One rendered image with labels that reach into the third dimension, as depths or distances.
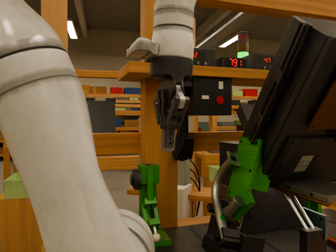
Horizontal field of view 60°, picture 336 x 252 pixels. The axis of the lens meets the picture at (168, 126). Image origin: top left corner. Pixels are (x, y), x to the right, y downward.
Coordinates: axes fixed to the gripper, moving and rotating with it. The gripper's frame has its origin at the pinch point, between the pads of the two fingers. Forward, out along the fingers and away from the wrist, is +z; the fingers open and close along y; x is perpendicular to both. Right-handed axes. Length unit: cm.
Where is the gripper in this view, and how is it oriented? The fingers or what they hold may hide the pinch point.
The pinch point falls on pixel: (167, 140)
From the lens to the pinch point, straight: 51.6
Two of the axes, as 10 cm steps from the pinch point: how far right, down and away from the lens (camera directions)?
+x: -9.4, -0.3, -3.3
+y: -3.3, -0.4, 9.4
